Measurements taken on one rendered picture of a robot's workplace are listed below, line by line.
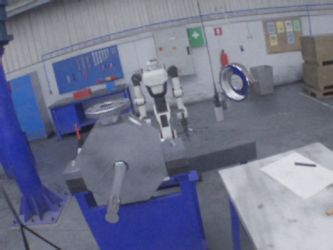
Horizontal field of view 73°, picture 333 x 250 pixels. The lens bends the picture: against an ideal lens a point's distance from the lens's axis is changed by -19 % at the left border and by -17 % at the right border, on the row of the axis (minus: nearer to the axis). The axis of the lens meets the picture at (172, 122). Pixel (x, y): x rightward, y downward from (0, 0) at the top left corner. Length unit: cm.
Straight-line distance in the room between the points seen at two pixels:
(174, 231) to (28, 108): 584
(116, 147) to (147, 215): 49
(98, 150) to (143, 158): 25
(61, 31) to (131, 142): 588
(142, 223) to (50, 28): 611
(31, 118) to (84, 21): 283
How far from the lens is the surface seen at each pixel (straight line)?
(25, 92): 701
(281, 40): 734
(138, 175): 150
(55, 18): 714
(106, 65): 667
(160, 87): 302
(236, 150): 196
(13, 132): 324
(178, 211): 168
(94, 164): 150
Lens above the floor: 169
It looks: 18 degrees down
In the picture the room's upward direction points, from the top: 12 degrees counter-clockwise
